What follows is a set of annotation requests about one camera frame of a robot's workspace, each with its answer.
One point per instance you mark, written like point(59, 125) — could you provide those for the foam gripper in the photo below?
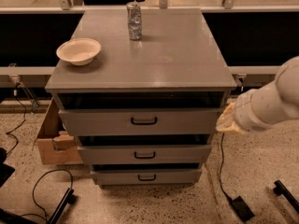
point(243, 112)

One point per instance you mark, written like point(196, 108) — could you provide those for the grey top drawer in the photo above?
point(96, 122)

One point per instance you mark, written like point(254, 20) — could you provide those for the grey drawer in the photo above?
point(96, 122)
point(146, 177)
point(144, 154)

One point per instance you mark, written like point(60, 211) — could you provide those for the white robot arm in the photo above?
point(258, 110)

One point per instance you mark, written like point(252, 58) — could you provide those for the grey bottom drawer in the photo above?
point(146, 177)

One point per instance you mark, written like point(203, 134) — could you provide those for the grey drawer cabinet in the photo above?
point(175, 64)

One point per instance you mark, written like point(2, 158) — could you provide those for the grey middle drawer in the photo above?
point(144, 154)

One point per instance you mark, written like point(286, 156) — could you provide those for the black stand leg right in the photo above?
point(280, 189)

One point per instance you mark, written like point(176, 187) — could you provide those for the black stand leg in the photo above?
point(69, 198)
point(280, 189)

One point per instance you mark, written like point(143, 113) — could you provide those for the black power adapter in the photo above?
point(241, 209)

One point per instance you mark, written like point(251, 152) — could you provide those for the white paper bowl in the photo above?
point(79, 51)

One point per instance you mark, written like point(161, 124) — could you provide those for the brown cardboard box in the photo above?
point(54, 144)

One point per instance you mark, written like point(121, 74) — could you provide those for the black stand leg left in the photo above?
point(69, 198)

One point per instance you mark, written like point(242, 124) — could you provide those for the black object left edge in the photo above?
point(6, 171)

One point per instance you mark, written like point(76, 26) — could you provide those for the black top drawer handle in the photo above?
point(143, 122)

